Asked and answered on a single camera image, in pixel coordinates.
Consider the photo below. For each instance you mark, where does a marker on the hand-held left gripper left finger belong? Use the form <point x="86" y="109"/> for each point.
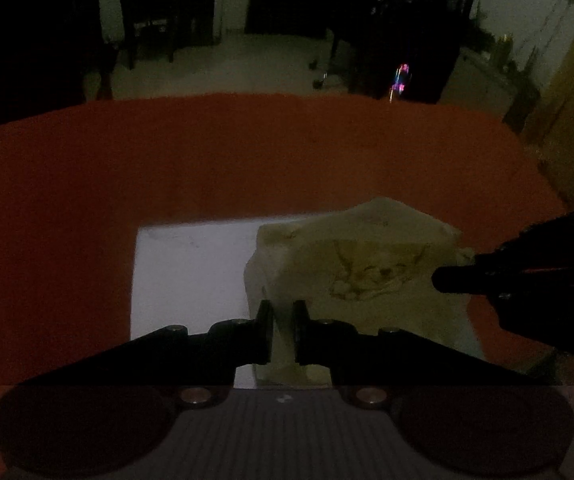
<point x="268" y="332"/>

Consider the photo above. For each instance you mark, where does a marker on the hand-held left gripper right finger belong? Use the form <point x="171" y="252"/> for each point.
<point x="299" y="332"/>

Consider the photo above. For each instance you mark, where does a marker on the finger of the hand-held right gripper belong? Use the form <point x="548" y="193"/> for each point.
<point x="462" y="279"/>

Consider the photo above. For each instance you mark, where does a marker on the cream printed cloth bag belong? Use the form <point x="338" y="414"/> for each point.
<point x="367" y="250"/>

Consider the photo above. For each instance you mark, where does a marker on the orange cloth-covered desktop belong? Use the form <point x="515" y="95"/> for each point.
<point x="117" y="160"/>

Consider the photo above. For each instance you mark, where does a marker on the white paper sheet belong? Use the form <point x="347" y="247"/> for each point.
<point x="187" y="280"/>

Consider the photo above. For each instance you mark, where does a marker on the grey cabinet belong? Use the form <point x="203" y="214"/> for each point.
<point x="477" y="80"/>

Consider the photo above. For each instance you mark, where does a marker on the coloured lights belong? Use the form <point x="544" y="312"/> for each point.
<point x="401" y="80"/>

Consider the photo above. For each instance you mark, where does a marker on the office chair base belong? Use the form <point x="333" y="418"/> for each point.
<point x="329" y="67"/>

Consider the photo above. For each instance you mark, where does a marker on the dark wooden chair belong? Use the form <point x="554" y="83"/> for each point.
<point x="147" y="5"/>

